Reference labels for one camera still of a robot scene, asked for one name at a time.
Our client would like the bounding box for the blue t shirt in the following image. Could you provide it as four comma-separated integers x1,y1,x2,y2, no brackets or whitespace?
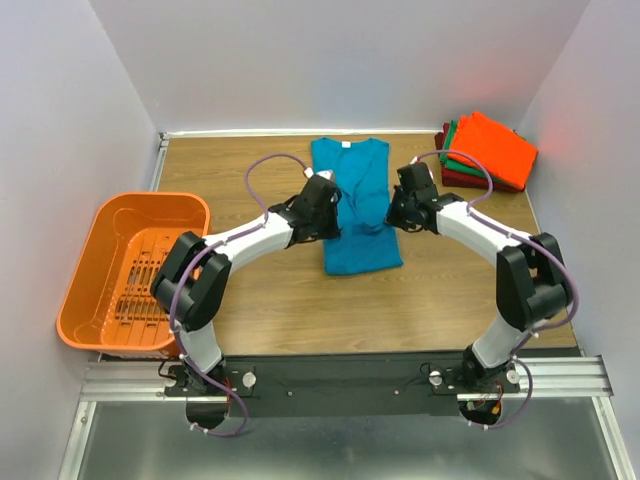
311,137,403,276

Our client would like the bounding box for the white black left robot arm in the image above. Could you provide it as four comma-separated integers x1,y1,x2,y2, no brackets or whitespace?
151,170,341,395

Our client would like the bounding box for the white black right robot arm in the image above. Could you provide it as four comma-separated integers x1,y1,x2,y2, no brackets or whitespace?
386,162,579,392

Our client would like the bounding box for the folded orange t shirt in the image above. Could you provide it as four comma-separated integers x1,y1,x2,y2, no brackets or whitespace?
447,111,538,190

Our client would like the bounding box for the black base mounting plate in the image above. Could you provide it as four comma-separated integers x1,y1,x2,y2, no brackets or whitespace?
164,351,526,420

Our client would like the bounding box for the orange plastic laundry basket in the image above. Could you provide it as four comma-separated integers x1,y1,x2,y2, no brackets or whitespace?
56,192,210,359

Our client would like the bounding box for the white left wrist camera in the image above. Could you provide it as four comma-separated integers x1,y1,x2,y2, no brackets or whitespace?
315,170,335,182

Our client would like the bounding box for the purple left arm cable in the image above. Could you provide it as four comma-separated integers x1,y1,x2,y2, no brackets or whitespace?
168,152,314,439

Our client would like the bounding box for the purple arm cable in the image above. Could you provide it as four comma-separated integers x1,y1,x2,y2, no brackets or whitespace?
410,149,581,432
168,152,314,439

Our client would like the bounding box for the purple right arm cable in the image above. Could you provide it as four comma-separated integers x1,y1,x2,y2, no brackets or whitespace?
410,149,581,432

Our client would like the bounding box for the aluminium frame rail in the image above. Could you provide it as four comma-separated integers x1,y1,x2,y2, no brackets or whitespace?
59,348,635,479

